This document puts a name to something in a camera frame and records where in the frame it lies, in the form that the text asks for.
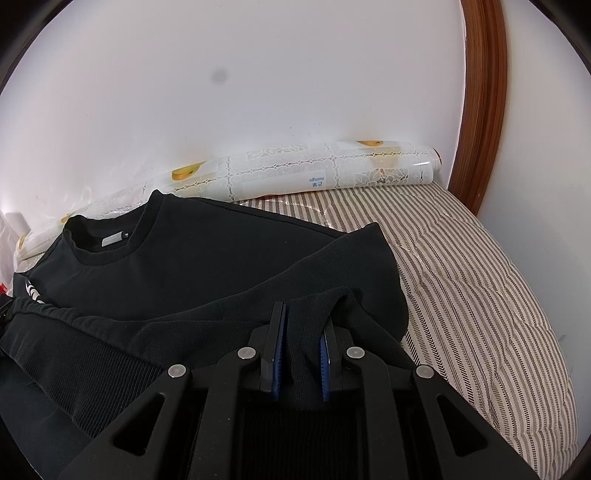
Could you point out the brown wooden door frame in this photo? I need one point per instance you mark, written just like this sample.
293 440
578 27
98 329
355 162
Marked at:
482 115

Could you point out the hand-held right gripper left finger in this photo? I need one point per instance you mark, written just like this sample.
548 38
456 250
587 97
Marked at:
277 369

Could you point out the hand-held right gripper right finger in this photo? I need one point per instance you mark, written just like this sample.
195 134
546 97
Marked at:
326 369

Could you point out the striped bed sheet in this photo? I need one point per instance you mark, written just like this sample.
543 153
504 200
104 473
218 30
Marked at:
461 286

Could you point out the roll of fruit-print plastic film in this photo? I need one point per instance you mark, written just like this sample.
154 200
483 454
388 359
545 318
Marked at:
286 170

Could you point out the black sweatshirt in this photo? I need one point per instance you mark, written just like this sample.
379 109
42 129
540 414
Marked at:
194 281

